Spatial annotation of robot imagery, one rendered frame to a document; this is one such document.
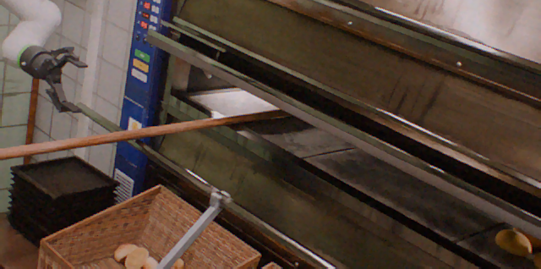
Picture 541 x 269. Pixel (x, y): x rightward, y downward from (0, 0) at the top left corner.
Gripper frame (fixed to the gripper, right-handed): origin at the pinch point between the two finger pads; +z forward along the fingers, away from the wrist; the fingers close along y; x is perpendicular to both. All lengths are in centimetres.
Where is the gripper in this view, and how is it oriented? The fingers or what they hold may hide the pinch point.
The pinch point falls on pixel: (79, 88)
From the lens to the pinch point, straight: 236.5
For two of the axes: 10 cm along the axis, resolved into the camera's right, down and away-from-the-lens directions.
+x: -7.0, 1.0, -7.0
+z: 6.8, 3.6, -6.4
